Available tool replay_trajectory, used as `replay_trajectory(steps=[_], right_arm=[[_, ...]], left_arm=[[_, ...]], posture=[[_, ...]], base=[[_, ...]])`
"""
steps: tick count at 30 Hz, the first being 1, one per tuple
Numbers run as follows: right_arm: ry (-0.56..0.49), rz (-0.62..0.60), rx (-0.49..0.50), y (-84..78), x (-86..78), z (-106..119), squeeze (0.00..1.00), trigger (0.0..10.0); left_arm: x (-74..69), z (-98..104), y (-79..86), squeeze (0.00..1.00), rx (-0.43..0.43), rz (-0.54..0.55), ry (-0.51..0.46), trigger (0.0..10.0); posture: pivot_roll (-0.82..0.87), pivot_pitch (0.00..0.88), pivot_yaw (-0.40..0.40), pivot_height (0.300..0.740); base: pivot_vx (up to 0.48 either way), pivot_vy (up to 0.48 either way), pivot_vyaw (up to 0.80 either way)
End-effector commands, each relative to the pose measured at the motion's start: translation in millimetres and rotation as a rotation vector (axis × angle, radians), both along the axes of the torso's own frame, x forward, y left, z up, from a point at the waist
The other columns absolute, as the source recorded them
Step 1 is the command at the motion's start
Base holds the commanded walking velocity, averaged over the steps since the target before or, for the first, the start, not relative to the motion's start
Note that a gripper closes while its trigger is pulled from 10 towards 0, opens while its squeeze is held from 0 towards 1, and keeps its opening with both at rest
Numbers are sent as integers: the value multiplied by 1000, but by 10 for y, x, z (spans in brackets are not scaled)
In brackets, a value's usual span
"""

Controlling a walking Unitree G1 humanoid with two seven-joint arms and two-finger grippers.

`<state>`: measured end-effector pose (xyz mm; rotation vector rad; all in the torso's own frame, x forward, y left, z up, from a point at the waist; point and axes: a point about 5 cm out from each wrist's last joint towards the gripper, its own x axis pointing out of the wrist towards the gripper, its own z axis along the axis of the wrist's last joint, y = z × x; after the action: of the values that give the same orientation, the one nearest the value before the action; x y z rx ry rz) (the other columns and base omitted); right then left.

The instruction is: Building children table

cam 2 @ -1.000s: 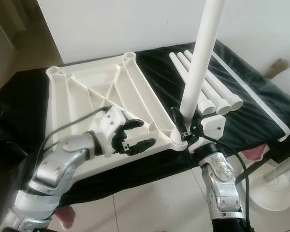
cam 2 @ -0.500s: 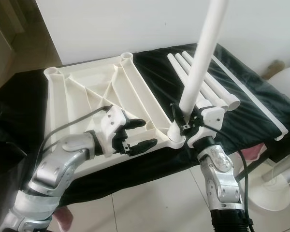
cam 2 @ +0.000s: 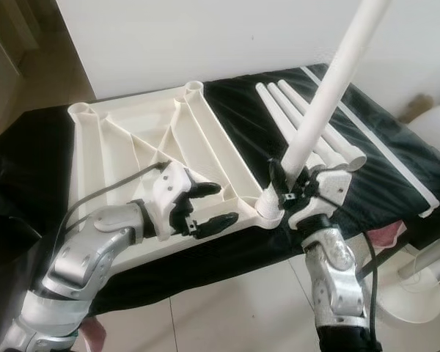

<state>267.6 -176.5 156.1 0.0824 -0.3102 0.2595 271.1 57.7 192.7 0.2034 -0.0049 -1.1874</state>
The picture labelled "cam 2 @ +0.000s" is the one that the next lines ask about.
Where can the white plastic table leg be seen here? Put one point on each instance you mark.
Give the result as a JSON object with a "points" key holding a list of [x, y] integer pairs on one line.
{"points": [[337, 81], [293, 111], [279, 114], [299, 97]]}

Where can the white plastic children table top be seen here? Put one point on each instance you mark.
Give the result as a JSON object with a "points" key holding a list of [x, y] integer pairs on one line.
{"points": [[139, 147]]}

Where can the white tape strip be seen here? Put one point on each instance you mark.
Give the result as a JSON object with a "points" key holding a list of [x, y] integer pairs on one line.
{"points": [[389, 160]]}

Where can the pink cloth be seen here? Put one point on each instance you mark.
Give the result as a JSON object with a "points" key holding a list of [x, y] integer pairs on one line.
{"points": [[92, 337], [390, 235]]}

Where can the black table cloth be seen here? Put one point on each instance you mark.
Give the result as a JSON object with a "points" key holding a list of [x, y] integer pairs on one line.
{"points": [[29, 161]]}

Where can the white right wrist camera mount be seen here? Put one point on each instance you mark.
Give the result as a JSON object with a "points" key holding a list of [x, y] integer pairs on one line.
{"points": [[334, 183]]}

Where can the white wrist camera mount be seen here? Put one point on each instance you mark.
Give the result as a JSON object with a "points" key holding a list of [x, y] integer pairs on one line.
{"points": [[334, 183], [172, 187]]}

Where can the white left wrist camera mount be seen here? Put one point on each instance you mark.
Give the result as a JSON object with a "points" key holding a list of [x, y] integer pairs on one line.
{"points": [[172, 187]]}

